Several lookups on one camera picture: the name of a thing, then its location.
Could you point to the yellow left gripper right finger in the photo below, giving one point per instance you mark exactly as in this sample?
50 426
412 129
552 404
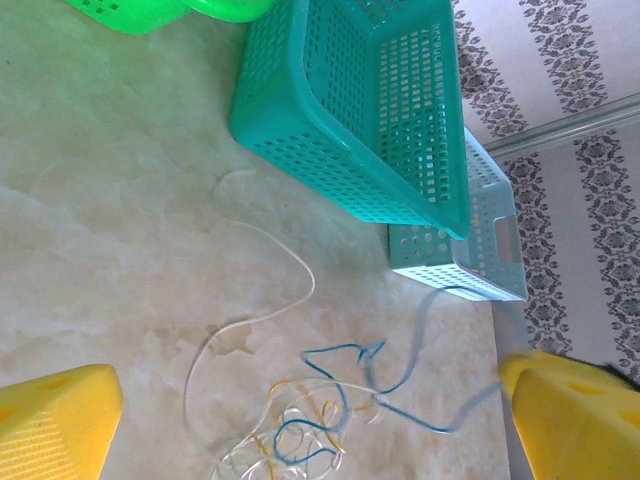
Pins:
580 430

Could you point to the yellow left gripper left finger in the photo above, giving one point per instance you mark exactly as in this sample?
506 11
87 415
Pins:
55 425

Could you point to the green perforated plastic basket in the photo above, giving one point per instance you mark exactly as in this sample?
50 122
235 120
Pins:
150 15

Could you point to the aluminium frame post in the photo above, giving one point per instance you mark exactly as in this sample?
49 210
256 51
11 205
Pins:
575 122

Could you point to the light blue perforated plastic basket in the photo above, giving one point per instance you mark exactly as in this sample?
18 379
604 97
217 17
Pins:
420 245

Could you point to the teal perforated plastic basket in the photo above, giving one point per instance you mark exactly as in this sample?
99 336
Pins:
280 125

